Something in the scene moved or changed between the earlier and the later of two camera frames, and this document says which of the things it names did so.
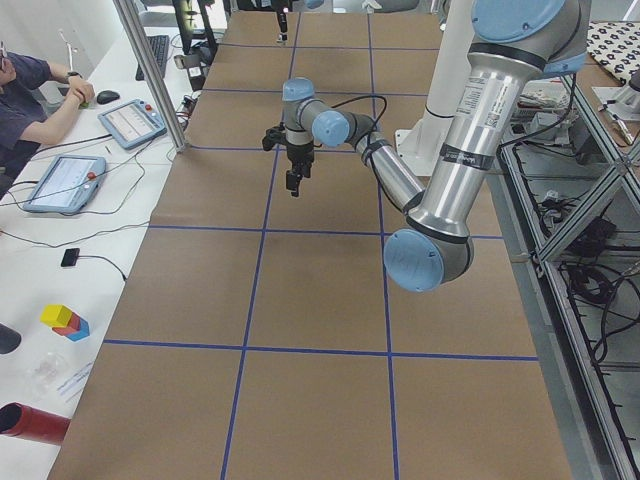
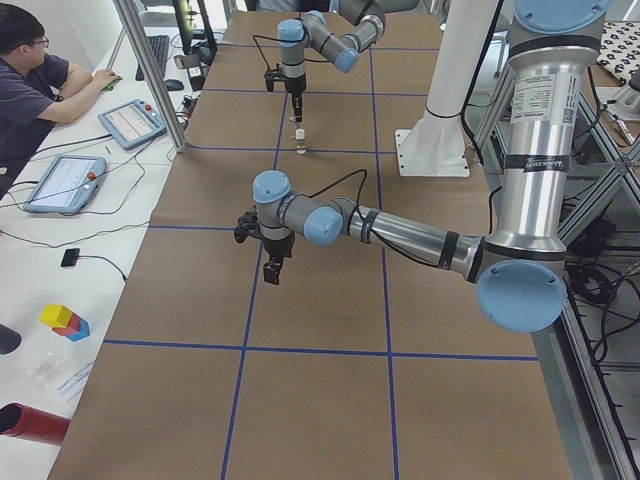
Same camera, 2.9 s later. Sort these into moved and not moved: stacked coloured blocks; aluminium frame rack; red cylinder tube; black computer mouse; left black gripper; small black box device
Moved: left black gripper; black computer mouse
Not moved: small black box device; stacked coloured blocks; aluminium frame rack; red cylinder tube
